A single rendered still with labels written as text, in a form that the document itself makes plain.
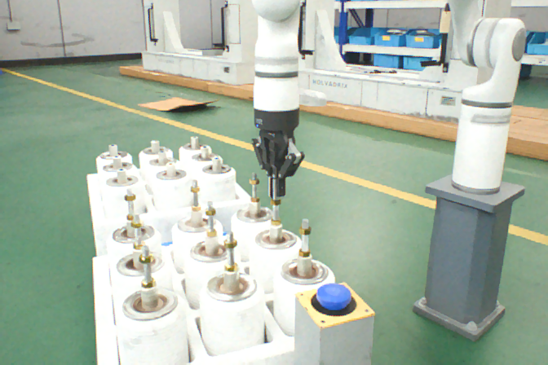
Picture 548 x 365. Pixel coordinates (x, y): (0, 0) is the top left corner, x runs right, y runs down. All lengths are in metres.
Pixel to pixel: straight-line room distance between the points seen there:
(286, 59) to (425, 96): 2.07
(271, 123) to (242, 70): 3.21
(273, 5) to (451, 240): 0.60
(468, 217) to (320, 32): 2.58
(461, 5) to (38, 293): 1.11
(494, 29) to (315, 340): 0.64
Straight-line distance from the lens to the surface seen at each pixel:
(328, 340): 0.56
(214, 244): 0.81
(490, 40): 0.96
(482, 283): 1.07
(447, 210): 1.02
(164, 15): 5.13
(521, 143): 2.50
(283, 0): 0.71
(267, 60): 0.74
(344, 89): 3.09
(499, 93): 0.96
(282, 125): 0.75
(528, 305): 1.27
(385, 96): 2.91
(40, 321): 1.20
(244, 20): 3.95
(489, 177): 1.01
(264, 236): 0.87
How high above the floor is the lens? 0.64
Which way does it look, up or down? 17 degrees down
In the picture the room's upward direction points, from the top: straight up
